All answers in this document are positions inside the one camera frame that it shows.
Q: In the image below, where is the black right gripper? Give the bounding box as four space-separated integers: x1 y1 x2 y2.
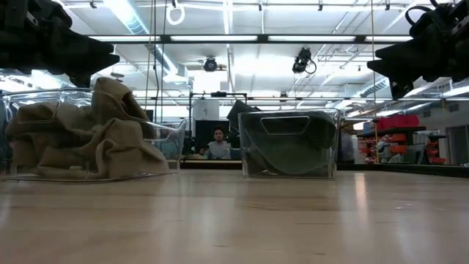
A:
367 0 469 100

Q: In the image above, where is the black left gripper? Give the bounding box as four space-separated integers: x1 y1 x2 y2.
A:
0 0 120 88

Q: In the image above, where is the beige cap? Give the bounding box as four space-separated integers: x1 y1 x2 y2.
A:
4 101 98 175
90 76 171 177

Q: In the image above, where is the dark green cap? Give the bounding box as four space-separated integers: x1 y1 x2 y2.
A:
241 111 337 162
248 135 333 177

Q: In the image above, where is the shelf with red bins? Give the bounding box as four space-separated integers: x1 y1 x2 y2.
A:
356 114 448 166

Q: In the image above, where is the clear plastic bin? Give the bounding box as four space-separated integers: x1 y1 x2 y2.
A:
0 87 188 183
237 107 341 180

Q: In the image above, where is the white box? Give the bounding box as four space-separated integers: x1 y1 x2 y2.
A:
193 99 221 121

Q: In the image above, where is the person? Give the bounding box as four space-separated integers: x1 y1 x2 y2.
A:
199 126 233 161

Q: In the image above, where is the dark tilted panel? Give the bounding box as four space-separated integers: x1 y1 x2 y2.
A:
226 99 262 133

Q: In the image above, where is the hanging black cable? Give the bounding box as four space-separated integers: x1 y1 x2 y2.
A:
152 0 160 122

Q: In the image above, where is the black aluminium table frame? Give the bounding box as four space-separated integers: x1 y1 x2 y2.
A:
180 159 469 180

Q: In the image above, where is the black ceiling camera with cable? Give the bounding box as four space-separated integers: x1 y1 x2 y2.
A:
292 46 318 75

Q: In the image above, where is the white hanging ring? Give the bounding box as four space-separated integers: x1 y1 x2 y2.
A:
166 2 186 26

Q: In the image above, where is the round black ceiling camera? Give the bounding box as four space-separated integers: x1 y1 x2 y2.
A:
203 56 219 73

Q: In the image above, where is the black overhead frame beam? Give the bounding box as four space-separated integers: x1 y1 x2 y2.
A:
84 34 414 45

